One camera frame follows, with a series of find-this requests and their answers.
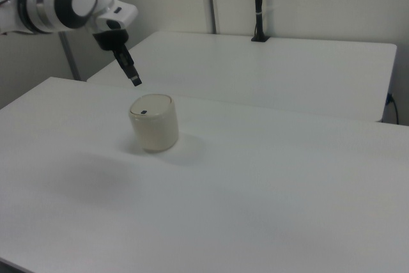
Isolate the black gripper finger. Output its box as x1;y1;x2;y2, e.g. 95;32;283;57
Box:
112;49;139;88
118;45;143;86

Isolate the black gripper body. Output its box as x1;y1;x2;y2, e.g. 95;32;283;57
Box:
92;28;130;52

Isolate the cream plastic trash bin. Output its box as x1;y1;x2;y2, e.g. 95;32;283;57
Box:
128;93;180;154

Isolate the white side table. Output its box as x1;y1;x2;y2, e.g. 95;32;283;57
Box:
86;31;398;123

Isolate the black cable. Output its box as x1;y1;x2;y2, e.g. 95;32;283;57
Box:
386;92;400;124

